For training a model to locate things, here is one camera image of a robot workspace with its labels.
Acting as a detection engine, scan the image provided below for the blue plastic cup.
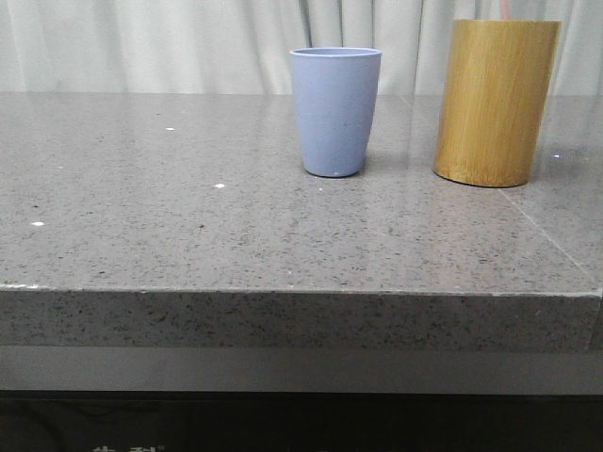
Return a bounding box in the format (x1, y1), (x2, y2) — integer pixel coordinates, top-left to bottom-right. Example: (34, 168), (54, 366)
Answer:
(290, 47), (382, 178)

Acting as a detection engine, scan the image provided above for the bamboo cylindrical holder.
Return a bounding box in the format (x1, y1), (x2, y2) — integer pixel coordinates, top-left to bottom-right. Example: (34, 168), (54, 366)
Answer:
(433, 19), (561, 187)

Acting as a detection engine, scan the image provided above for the white curtain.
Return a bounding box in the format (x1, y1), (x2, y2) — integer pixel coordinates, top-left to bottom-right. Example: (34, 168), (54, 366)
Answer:
(1, 1), (602, 96)

